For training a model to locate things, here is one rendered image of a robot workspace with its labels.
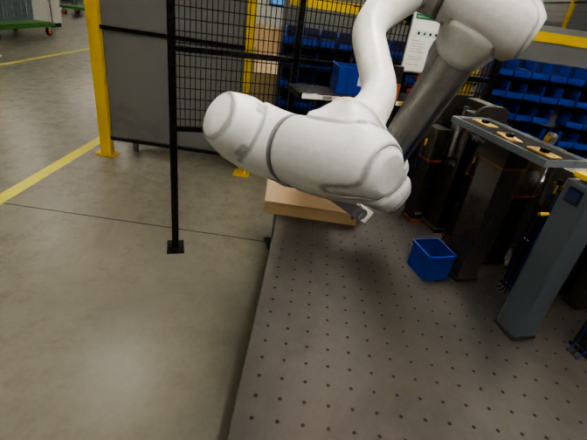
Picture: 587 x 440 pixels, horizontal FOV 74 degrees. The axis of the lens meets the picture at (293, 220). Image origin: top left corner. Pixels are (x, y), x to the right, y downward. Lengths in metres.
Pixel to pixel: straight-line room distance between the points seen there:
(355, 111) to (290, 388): 0.60
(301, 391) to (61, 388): 1.18
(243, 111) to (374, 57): 0.24
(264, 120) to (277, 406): 0.56
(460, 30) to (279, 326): 0.77
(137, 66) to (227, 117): 3.07
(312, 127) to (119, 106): 3.31
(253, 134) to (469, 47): 0.55
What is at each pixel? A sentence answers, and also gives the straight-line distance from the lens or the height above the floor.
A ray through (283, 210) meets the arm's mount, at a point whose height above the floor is 0.72.
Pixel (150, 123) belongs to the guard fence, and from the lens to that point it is 3.69.
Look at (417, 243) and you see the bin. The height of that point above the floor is 0.79.
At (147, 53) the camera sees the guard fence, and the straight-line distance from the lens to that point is 3.57.
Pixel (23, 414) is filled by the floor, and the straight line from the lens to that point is 1.85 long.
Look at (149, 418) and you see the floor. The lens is 1.71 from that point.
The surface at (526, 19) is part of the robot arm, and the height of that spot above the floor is 1.43.
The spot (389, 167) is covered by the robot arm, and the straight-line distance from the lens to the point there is 0.49.
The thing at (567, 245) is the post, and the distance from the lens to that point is 1.10.
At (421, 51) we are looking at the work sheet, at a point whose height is 1.26.
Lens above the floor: 1.41
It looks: 29 degrees down
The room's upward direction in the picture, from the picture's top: 8 degrees clockwise
